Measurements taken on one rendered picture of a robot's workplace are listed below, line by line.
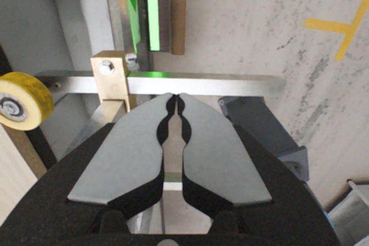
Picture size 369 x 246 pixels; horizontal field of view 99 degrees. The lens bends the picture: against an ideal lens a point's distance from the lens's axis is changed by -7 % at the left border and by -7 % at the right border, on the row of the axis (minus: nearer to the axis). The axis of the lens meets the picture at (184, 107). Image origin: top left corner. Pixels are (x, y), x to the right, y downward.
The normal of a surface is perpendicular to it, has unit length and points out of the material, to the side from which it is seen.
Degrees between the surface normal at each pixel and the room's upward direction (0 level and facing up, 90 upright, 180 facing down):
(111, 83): 0
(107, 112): 90
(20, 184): 0
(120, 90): 0
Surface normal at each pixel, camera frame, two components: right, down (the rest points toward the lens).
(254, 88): 0.02, 0.52
